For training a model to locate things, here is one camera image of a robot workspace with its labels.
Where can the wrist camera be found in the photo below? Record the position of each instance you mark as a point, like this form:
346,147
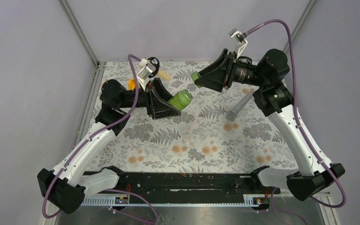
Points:
143,75
240,41

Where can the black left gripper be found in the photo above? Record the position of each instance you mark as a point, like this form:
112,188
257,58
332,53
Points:
157,97

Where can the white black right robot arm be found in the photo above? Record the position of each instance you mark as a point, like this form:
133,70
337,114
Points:
315,170

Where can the grey cylinder tube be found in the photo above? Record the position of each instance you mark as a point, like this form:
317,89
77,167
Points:
232,114

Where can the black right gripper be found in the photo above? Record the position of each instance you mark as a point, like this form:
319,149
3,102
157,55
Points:
213,77

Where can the green pill bottle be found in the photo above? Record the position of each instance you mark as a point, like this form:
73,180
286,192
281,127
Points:
181,99

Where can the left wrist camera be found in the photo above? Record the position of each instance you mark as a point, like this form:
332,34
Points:
143,75

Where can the green bottle cap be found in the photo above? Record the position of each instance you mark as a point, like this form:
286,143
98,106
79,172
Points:
194,76

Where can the floral patterned table mat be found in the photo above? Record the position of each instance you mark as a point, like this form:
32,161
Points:
201,139

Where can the cream microphone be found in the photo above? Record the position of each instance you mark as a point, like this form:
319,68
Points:
163,74

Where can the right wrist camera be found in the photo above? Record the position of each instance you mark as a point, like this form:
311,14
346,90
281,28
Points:
240,41

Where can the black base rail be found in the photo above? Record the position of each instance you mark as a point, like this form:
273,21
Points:
192,188

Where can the black tripod microphone stand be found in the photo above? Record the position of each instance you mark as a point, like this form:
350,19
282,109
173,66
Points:
148,69

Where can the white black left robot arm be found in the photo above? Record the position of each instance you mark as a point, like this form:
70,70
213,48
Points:
66,186

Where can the yellow toy block piece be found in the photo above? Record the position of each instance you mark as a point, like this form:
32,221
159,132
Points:
131,84

